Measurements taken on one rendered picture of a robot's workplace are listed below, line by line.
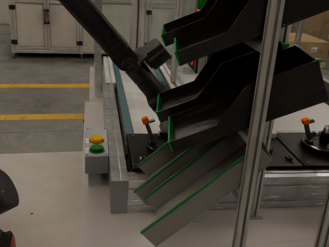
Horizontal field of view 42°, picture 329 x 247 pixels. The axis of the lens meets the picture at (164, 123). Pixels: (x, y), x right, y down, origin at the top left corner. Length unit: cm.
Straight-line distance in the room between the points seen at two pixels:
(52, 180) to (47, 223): 22
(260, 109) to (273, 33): 12
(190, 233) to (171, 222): 30
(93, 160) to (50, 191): 15
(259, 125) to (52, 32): 579
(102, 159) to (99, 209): 16
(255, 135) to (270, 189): 54
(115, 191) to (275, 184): 45
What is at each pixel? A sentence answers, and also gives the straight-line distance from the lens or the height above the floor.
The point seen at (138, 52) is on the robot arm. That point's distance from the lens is 118.
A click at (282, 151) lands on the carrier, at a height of 97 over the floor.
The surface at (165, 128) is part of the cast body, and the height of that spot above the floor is 105.
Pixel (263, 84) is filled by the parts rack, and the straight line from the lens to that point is 70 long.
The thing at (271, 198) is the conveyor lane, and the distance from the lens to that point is 127.
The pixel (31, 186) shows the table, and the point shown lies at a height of 86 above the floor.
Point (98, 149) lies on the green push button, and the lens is 128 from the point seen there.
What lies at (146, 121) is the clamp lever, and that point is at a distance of 124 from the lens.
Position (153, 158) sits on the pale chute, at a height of 104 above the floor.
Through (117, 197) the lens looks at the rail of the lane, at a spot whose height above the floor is 91.
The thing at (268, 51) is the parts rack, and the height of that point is 139.
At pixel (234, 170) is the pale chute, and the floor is 116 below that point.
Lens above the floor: 152
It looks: 22 degrees down
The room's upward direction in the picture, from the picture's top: 4 degrees clockwise
